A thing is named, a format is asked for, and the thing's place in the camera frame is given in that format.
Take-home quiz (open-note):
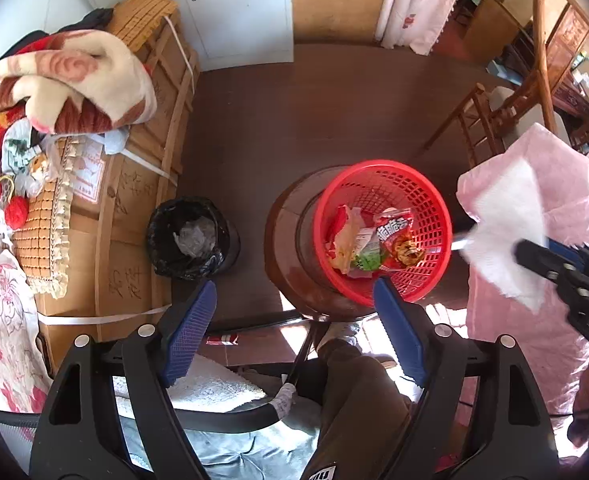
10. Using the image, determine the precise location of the red plastic basket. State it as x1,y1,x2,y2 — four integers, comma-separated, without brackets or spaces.
313,160,453,308

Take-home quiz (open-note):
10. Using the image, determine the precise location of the white red floral cloth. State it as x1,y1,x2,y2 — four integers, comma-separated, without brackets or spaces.
0,250,55,413

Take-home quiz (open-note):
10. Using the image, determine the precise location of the rolled bamboo mat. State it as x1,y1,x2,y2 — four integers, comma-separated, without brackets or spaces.
107,0,178,53

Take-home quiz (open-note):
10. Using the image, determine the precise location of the black garment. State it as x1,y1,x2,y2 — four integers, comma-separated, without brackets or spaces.
59,7,115,41

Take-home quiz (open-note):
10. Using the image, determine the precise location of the white green carton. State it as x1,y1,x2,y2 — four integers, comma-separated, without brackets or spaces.
349,245,383,278

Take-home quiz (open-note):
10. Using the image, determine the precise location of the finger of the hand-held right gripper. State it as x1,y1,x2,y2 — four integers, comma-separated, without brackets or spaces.
549,241,589,264
515,239,569,282

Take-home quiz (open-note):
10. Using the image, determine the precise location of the printed pale cloth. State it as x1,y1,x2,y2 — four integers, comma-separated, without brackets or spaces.
2,122,50,196

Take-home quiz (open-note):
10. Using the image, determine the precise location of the white towel cushion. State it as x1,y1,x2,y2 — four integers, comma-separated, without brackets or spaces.
112,355,265,413

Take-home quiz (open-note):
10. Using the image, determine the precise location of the black mesh office chair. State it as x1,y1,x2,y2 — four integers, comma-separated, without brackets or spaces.
0,310,335,466

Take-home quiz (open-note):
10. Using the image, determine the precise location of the lace trimmed bamboo mat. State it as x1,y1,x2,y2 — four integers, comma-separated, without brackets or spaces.
12,135,95,301

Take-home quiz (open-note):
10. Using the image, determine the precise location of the red snack wrapper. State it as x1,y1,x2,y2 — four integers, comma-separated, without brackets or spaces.
372,207,423,271

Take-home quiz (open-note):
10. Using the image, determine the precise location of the white pink flowered curtain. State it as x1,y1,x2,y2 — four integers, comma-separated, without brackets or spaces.
377,0,475,56

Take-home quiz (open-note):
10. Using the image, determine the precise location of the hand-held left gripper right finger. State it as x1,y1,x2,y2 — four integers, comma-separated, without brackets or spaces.
373,276,560,480

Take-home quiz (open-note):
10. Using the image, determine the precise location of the light wooden cabinet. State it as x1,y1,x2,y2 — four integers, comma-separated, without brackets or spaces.
462,0,535,66

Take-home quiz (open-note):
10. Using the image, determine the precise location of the crumpled clear plastic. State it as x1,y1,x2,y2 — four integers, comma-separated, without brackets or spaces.
174,217,218,258

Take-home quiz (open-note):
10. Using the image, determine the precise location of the brown board panel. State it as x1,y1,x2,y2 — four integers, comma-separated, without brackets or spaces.
292,0,393,46

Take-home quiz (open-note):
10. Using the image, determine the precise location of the floral fleece blanket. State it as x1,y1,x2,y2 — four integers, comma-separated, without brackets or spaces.
0,30,158,136

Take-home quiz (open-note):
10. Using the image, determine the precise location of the person's leg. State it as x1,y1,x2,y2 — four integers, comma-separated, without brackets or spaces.
299,320,415,480

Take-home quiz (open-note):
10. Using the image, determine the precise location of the white tissue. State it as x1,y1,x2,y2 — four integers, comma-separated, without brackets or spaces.
457,160,548,311

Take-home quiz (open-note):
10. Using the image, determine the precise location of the white cabinet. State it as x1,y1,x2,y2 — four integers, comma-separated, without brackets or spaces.
49,0,295,71

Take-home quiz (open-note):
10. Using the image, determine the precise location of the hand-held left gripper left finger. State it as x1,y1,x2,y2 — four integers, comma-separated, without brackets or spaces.
29,280,218,480

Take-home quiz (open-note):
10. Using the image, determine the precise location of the wooden chair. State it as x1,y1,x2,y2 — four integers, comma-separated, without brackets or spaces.
422,0,589,168

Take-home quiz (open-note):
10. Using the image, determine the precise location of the cardboard crate with wooden slats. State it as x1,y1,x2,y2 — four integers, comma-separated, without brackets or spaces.
34,7,200,361

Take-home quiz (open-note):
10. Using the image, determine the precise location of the black trash bin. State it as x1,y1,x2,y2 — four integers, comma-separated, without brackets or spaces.
147,197,240,281

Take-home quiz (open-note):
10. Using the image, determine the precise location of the round brown wooden stool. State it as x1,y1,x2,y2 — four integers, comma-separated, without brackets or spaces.
264,165,380,321

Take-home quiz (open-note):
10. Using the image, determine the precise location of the grey blue cushion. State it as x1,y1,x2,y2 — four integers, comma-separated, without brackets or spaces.
119,400,320,480

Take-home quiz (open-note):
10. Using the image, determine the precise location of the pink floral tablecloth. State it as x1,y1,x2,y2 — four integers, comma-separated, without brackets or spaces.
457,122,589,456

